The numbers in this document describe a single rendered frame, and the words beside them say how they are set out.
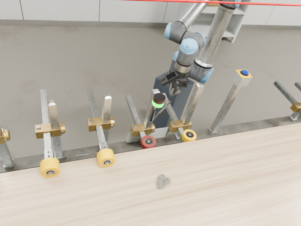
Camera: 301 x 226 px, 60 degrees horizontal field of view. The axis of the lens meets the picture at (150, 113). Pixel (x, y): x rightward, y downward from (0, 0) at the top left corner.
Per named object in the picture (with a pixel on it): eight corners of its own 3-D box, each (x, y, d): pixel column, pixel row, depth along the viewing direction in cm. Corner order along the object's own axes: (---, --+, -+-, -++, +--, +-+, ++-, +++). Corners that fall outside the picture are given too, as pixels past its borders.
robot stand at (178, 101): (144, 122, 271) (155, 77, 228) (160, 111, 286) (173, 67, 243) (162, 136, 261) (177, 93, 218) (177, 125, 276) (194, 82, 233)
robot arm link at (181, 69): (179, 67, 140) (173, 56, 146) (177, 74, 143) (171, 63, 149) (194, 66, 143) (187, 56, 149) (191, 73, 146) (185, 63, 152)
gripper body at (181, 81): (186, 88, 155) (192, 72, 147) (173, 89, 152) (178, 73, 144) (181, 80, 160) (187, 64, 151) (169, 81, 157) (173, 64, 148)
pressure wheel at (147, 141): (136, 148, 149) (139, 135, 140) (149, 145, 151) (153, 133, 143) (140, 159, 144) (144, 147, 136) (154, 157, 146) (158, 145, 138)
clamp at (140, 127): (130, 130, 154) (131, 124, 150) (151, 127, 158) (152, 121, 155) (132, 137, 150) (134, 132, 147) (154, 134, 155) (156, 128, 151)
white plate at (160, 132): (126, 142, 162) (128, 132, 155) (164, 136, 171) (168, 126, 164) (126, 143, 162) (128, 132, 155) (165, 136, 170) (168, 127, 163)
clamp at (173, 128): (167, 125, 164) (169, 120, 160) (187, 123, 168) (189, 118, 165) (171, 133, 160) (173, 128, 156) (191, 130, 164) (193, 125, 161)
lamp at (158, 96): (145, 121, 145) (152, 93, 130) (154, 120, 147) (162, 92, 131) (148, 129, 141) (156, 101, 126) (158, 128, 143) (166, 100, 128)
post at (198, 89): (174, 137, 174) (196, 82, 139) (179, 136, 175) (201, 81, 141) (176, 141, 171) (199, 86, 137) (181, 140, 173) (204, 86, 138)
